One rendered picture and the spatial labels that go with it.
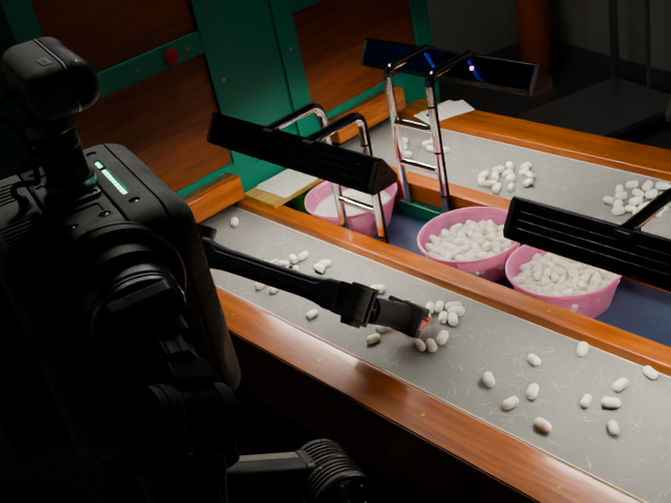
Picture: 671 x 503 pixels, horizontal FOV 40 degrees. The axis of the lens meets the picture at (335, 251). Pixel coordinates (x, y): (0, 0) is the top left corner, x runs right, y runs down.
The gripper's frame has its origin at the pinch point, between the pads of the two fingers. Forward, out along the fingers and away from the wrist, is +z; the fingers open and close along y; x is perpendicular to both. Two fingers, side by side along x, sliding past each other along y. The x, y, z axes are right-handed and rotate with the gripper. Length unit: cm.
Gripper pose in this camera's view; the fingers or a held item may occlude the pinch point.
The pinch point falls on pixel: (427, 321)
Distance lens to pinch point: 205.5
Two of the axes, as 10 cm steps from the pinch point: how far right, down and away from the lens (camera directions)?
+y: -6.7, -2.7, 7.0
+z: 6.8, 1.8, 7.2
